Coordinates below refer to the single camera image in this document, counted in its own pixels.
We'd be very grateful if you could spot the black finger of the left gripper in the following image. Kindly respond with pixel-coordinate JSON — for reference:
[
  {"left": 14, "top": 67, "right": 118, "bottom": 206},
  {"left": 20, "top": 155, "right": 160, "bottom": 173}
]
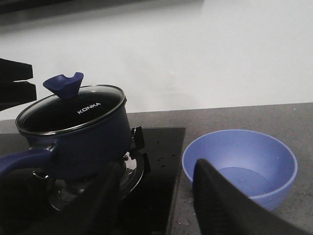
[
  {"left": 0, "top": 81, "right": 37, "bottom": 111},
  {"left": 0, "top": 58, "right": 33, "bottom": 82}
]

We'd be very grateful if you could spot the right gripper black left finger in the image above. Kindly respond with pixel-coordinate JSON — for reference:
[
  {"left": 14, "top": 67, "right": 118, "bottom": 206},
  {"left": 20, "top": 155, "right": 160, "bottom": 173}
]
[{"left": 0, "top": 163, "right": 121, "bottom": 235}]

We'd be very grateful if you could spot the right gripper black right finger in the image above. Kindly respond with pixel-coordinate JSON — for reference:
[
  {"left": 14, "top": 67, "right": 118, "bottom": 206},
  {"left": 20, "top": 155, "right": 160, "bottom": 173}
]
[{"left": 192, "top": 159, "right": 308, "bottom": 235}]

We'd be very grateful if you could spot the glass lid with blue knob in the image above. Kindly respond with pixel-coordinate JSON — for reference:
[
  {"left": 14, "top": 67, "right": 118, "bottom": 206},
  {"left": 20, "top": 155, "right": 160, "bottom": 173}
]
[{"left": 16, "top": 72, "right": 126, "bottom": 135}]

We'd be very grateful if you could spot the blue plastic bowl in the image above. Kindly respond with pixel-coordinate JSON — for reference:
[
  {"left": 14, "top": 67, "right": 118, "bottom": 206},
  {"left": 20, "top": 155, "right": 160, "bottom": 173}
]
[{"left": 181, "top": 129, "right": 298, "bottom": 211}]

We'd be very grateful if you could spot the blue cooking pot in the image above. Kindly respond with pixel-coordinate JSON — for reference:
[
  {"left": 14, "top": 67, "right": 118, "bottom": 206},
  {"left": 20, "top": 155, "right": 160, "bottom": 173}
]
[{"left": 0, "top": 84, "right": 131, "bottom": 182}]

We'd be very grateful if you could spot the black glass gas stove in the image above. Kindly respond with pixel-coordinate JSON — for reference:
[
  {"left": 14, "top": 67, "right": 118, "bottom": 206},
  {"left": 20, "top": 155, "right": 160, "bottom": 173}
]
[{"left": 0, "top": 127, "right": 186, "bottom": 235}]

